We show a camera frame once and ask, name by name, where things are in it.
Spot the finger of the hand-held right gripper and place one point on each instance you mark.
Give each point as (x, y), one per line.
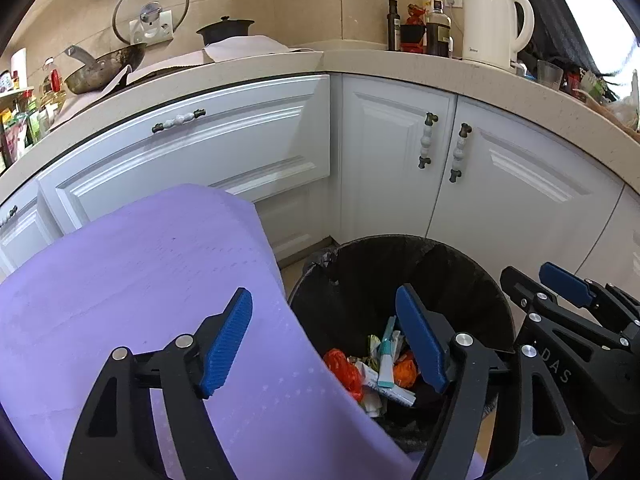
(565, 282)
(530, 300)

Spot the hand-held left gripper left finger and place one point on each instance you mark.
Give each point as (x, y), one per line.
(225, 345)

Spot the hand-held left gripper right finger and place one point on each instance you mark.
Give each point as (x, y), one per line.
(420, 340)

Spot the orange plastic bag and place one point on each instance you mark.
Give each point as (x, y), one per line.
(405, 372)

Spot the teal tube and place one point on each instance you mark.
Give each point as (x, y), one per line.
(387, 360)

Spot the white green wrapper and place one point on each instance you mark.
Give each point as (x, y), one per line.
(374, 347)

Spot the white blue printed wrapper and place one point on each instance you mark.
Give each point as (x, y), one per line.
(395, 395)

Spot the black lined waste bin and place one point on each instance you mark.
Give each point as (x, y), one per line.
(450, 270)

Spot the red-orange plastic bag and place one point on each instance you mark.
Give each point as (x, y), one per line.
(342, 372)

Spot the person's right hand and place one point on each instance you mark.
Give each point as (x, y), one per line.
(602, 460)

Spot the white cabinet door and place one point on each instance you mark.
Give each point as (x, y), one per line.
(625, 240)
(525, 190)
(20, 240)
(385, 170)

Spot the purple tablecloth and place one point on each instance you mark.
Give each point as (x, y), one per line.
(150, 270)

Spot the brown paper sheet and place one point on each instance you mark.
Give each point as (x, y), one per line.
(597, 107)

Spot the crumpled clear plastic bag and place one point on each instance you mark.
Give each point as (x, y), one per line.
(625, 110)

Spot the wide white drawer front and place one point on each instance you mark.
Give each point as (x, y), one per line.
(200, 150)

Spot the clear glass cup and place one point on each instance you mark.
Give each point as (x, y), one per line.
(550, 75)

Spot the dark curtain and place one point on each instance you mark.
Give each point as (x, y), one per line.
(555, 20)

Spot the white electric kettle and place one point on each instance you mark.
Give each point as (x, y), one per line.
(487, 25)

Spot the dark sauce bottle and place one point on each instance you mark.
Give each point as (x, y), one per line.
(437, 35)

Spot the bright window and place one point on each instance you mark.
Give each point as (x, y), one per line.
(600, 0)

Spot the red black container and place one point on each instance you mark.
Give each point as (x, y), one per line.
(412, 35)

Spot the group of condiment bottles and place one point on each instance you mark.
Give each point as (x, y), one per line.
(30, 120)

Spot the steel wok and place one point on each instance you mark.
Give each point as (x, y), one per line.
(107, 67)

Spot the dark slim oil bottle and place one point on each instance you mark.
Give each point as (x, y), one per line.
(393, 30)

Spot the black lidded pot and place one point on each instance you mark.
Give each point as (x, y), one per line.
(225, 30)

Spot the white lid holder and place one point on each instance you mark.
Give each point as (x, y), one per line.
(162, 30)

